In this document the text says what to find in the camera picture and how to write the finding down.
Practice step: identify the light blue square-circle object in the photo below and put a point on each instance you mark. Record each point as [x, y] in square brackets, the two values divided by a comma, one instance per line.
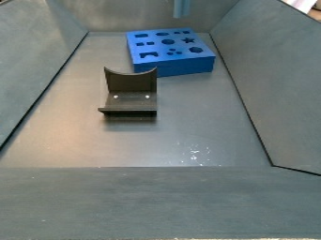
[181, 8]

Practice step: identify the blue foam shape-sorter block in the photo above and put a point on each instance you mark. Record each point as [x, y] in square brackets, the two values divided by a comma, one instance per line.
[175, 50]

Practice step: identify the black curved fixture bracket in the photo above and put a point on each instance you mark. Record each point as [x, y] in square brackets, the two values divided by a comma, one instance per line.
[132, 92]

